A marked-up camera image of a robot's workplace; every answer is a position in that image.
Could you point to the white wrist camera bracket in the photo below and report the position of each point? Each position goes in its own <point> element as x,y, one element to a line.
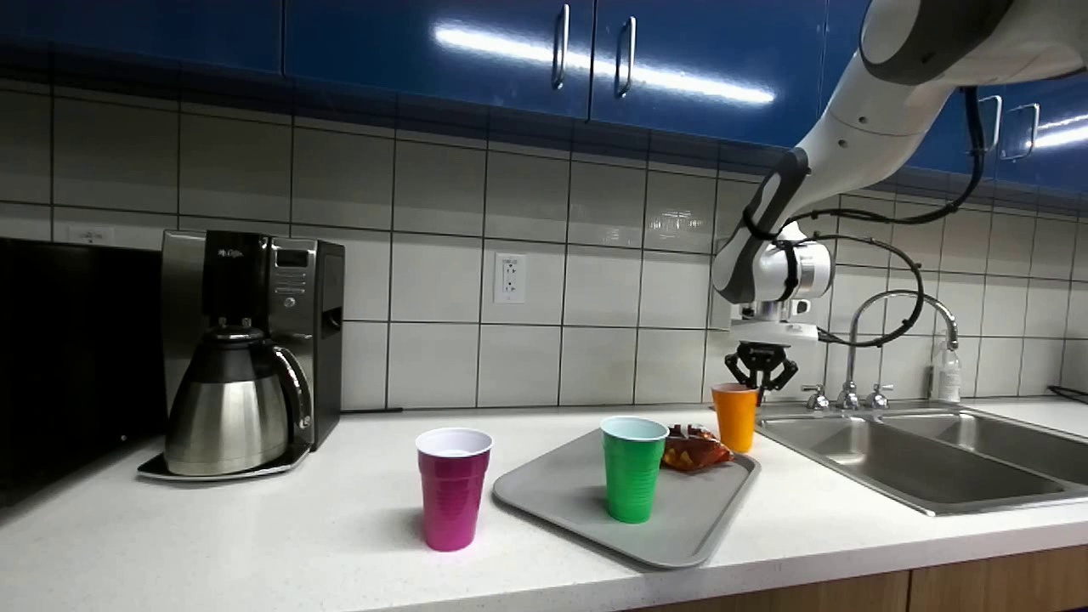
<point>777,330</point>

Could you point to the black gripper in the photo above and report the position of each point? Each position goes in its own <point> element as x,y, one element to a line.
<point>762,356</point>

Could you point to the clear soap bottle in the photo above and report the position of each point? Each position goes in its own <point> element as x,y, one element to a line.
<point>947,376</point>

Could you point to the stainless steel sink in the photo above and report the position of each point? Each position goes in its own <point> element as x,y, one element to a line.
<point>940,464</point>

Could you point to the red snack bag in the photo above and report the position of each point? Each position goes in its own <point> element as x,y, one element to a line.
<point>699,450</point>

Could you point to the grey plastic tray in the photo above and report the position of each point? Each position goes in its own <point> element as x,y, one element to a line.
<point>554,497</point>

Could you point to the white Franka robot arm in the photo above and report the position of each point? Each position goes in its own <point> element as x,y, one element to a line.
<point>871,112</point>

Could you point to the white wall outlet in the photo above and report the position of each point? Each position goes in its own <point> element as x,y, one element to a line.
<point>511,277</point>

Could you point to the green plastic cup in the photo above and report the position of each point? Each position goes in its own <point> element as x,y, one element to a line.
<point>635,477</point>

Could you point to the blue cabinet door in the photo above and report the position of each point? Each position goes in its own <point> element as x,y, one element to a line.
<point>702,55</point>
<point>136,27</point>
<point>395,55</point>

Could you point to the black steel coffee maker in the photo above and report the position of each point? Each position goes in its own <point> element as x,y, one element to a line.
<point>307,318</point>

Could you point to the black microwave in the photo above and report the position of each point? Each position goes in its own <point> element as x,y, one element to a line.
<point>74,362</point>

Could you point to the wooden base cabinet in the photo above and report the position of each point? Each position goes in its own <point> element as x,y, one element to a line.
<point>962,582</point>

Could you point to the pink plastic cup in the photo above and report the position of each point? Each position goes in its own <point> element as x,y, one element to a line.
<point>455,497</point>

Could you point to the stainless steel carafe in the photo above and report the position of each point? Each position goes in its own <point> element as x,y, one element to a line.
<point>233,408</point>

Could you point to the chrome faucet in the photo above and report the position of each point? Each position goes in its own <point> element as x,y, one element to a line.
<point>854,351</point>

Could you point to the yellow plastic cup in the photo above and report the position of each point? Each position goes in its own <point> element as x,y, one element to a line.
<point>735,427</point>

